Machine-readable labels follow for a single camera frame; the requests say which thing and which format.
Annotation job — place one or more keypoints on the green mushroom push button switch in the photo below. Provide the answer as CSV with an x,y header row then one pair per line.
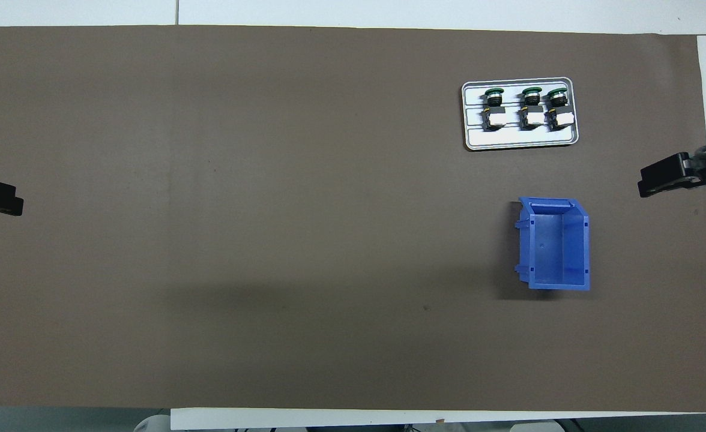
x,y
562,119
495,120
533,118

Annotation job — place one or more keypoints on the blue plastic storage bin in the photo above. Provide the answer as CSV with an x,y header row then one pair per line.
x,y
554,246

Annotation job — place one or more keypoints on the silver metal tray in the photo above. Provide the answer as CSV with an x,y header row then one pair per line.
x,y
509,139

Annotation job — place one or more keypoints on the brown table mat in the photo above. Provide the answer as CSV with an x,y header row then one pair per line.
x,y
209,270

